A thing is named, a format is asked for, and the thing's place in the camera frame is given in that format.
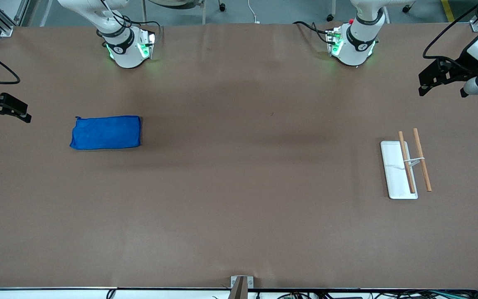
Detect white floor cable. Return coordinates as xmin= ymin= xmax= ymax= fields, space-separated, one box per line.
xmin=247 ymin=0 xmax=261 ymax=25

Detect blue microfibre towel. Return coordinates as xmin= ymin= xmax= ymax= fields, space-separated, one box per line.
xmin=70 ymin=115 xmax=142 ymax=150

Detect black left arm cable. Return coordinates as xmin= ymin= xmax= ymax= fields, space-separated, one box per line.
xmin=423 ymin=0 xmax=478 ymax=62

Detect wooden rack rod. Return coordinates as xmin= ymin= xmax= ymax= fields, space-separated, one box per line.
xmin=398 ymin=131 xmax=416 ymax=194
xmin=413 ymin=128 xmax=432 ymax=192

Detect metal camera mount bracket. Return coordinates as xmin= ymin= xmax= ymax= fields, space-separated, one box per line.
xmin=228 ymin=275 xmax=254 ymax=299

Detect tangled cables under table edge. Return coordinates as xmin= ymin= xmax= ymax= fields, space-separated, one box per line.
xmin=256 ymin=288 xmax=478 ymax=299

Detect black left base cable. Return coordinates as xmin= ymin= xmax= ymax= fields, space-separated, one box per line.
xmin=293 ymin=21 xmax=336 ymax=44

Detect white towel rack base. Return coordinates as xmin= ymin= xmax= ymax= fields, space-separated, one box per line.
xmin=380 ymin=140 xmax=419 ymax=200

